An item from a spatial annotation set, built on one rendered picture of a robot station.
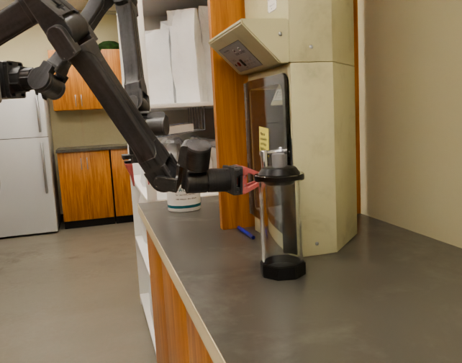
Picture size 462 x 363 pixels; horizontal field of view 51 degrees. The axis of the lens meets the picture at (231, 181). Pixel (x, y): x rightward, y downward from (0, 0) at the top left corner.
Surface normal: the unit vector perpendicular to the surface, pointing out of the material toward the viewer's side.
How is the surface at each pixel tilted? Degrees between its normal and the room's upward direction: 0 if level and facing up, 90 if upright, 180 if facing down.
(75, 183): 90
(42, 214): 90
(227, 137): 90
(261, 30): 90
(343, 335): 0
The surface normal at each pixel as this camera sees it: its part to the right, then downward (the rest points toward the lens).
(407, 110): -0.96, 0.09
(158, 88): -0.15, 0.20
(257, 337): -0.05, -0.99
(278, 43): 0.28, 0.12
